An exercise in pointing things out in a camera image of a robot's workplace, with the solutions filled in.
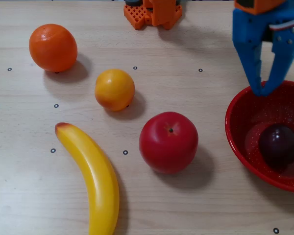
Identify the dark purple plum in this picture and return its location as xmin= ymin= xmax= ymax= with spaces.
xmin=258 ymin=124 xmax=294 ymax=170

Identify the yellow peach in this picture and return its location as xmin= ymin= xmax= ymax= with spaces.
xmin=95 ymin=69 xmax=136 ymax=112

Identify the gripper servo cable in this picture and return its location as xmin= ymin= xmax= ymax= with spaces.
xmin=269 ymin=19 xmax=294 ymax=31

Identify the orange robot base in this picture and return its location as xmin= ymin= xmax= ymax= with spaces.
xmin=123 ymin=0 xmax=183 ymax=30

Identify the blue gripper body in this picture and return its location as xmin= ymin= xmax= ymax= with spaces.
xmin=232 ymin=0 xmax=294 ymax=49

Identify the orange fruit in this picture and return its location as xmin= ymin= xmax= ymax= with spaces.
xmin=28 ymin=23 xmax=78 ymax=72

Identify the red apple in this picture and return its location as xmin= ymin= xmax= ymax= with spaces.
xmin=139 ymin=111 xmax=199 ymax=175

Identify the yellow banana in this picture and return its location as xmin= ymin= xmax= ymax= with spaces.
xmin=54 ymin=122 xmax=120 ymax=235

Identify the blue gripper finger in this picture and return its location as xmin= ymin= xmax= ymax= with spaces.
xmin=234 ymin=44 xmax=263 ymax=96
xmin=261 ymin=25 xmax=294 ymax=96

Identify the red speckled bowl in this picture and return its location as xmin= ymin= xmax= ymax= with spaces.
xmin=224 ymin=80 xmax=294 ymax=194

